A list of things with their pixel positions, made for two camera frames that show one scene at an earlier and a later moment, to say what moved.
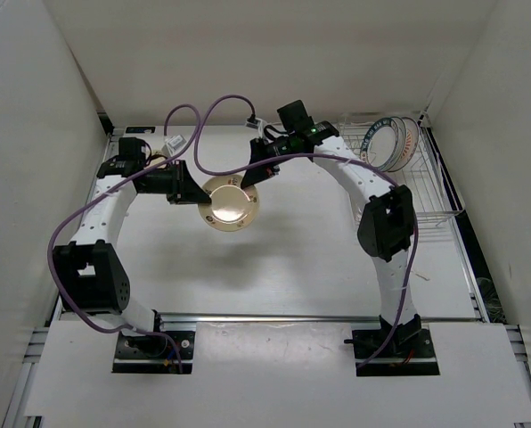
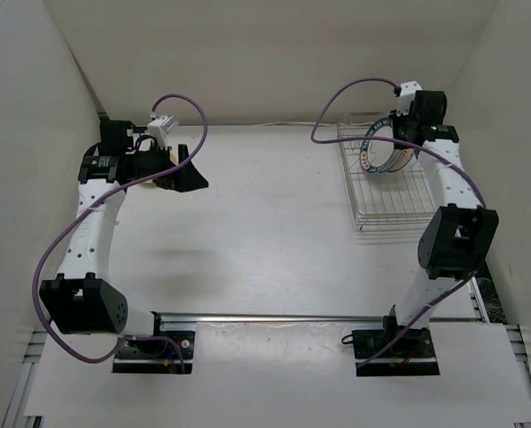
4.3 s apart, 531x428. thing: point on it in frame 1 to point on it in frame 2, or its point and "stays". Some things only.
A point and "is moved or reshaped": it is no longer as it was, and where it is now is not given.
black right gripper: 255,175 to 396,121
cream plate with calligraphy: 232,208 is moved or reshaped
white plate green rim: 384,144 stays
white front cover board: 279,371 stays
